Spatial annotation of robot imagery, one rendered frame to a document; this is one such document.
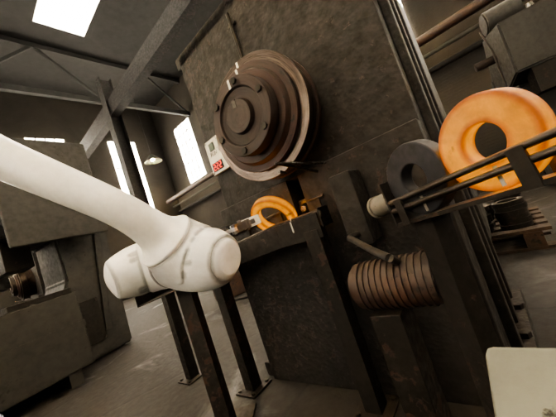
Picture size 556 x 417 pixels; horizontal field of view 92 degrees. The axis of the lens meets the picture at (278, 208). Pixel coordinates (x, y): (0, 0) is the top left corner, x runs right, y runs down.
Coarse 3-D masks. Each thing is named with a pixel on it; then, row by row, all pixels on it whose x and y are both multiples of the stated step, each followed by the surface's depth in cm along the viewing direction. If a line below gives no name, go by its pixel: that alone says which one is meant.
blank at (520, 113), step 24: (480, 96) 40; (504, 96) 37; (528, 96) 36; (456, 120) 44; (480, 120) 41; (504, 120) 38; (528, 120) 35; (552, 120) 35; (456, 144) 45; (552, 144) 35; (456, 168) 47
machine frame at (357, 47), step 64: (256, 0) 111; (320, 0) 95; (384, 0) 91; (192, 64) 140; (320, 64) 99; (384, 64) 86; (384, 128) 89; (256, 192) 127; (320, 192) 101; (256, 320) 133; (320, 320) 110; (448, 320) 81; (512, 320) 83; (320, 384) 115; (384, 384) 97; (448, 384) 84
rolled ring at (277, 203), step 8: (256, 200) 102; (264, 200) 98; (272, 200) 97; (280, 200) 98; (256, 208) 102; (280, 208) 98; (288, 208) 97; (288, 216) 100; (296, 216) 101; (264, 224) 107; (272, 224) 109
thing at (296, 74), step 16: (240, 64) 102; (288, 64) 90; (224, 80) 108; (304, 80) 88; (304, 96) 88; (304, 112) 89; (304, 128) 90; (304, 144) 94; (288, 160) 96; (256, 176) 106; (272, 176) 101
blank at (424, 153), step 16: (416, 144) 53; (432, 144) 51; (400, 160) 57; (416, 160) 54; (432, 160) 50; (400, 176) 59; (432, 176) 52; (400, 192) 60; (432, 192) 53; (416, 208) 57; (432, 208) 54
